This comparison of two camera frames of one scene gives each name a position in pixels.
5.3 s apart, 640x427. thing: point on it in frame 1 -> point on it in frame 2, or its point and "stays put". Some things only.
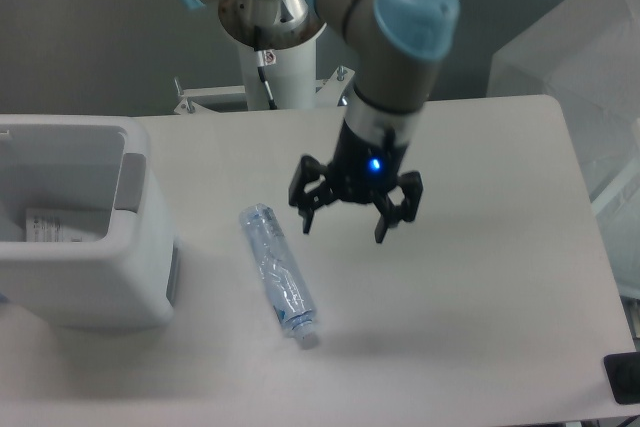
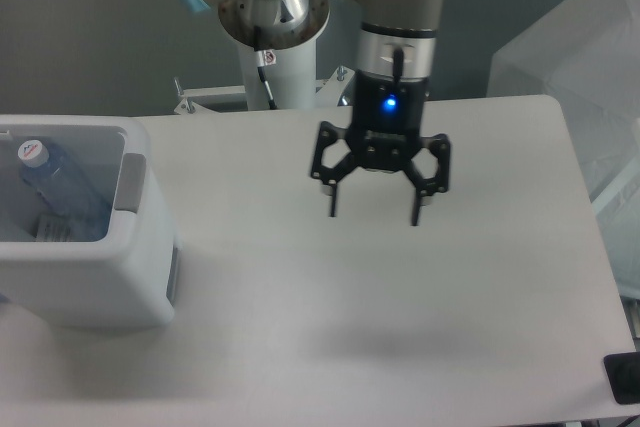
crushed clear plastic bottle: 287,287 -> 68,186
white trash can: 87,231 stays put
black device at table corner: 624,373 stays put
